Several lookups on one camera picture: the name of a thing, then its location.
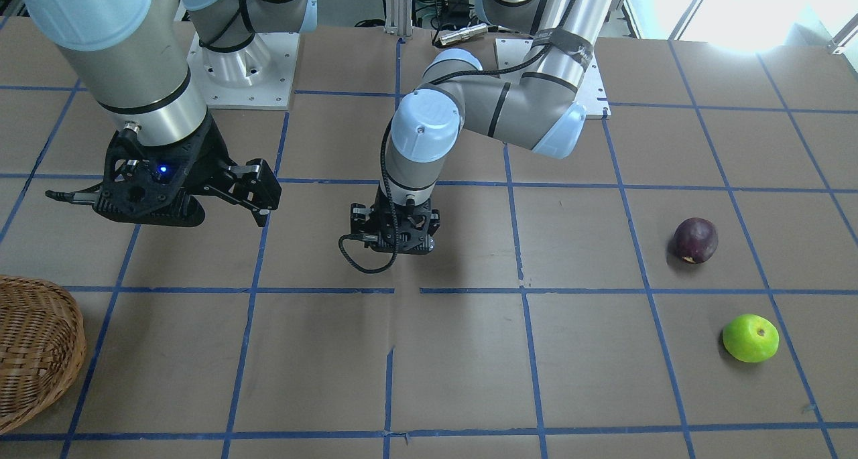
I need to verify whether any wicker basket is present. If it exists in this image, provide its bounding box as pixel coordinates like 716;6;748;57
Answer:
1;275;88;434

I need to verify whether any silver metal cylinder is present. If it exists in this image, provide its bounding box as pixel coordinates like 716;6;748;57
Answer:
437;23;489;49

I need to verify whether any green apple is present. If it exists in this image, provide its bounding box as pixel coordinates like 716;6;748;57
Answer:
721;314;780;363

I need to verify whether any dark purple apple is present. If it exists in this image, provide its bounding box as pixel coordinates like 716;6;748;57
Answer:
669;217;719;264

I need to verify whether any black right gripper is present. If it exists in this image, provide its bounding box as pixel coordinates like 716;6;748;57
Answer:
45;114;282;228

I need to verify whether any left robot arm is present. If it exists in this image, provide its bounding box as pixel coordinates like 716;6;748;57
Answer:
346;0;613;254

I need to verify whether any black power adapter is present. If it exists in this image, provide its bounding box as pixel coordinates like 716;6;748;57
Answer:
440;0;470;21

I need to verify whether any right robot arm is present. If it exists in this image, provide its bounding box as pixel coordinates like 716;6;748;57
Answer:
23;0;318;227

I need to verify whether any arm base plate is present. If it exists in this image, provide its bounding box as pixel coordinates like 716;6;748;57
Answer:
187;34;301;111
495;37;610;119

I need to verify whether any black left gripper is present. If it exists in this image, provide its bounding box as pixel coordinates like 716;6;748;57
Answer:
350;194;440;254

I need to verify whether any aluminium frame post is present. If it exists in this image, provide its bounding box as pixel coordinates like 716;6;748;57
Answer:
383;0;414;41

